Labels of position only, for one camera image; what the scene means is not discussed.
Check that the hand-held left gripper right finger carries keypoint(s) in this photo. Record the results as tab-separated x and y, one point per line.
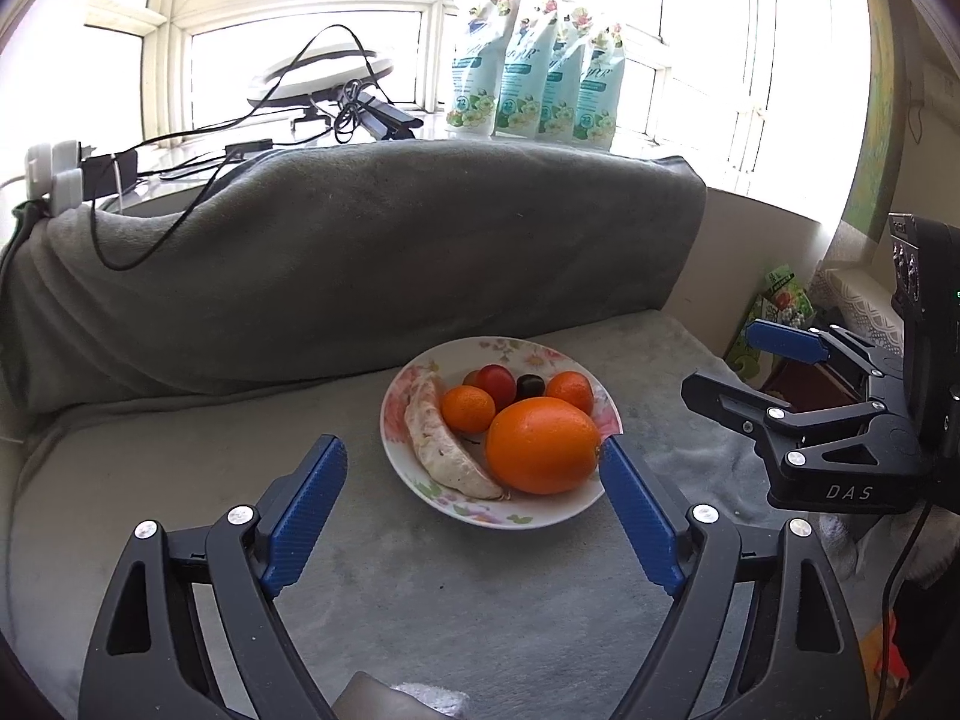
641	525

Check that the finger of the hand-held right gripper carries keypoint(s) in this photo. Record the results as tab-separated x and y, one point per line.
784	341
731	396

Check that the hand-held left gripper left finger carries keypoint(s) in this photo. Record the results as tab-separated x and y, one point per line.
304	517

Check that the large orange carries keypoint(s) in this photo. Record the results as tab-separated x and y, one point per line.
544	446

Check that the small tangerine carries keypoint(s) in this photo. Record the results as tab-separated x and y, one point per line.
571	392
468	409

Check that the peeled pomelo segment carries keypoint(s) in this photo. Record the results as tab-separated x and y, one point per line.
435	442

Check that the white floral plate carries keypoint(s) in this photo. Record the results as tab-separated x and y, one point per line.
480	514

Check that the dark purple grape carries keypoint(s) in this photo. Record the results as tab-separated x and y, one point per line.
529	386

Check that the white patterned paper pack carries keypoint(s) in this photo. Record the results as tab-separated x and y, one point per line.
862	307

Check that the dark grey fleece blanket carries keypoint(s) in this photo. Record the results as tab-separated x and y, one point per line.
375	262

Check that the pale green floral refill pouch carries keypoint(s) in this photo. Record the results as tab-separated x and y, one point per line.
472	67
529	75
564	82
600	97

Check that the small black adapter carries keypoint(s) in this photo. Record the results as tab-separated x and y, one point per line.
249	148

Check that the black charger plugs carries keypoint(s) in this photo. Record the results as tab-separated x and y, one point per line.
109	174

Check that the white power strip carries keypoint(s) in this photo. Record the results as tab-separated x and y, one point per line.
56	172

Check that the wall map poster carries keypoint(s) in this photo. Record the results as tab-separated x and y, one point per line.
881	127

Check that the white window frame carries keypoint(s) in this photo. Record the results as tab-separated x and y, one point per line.
300	7

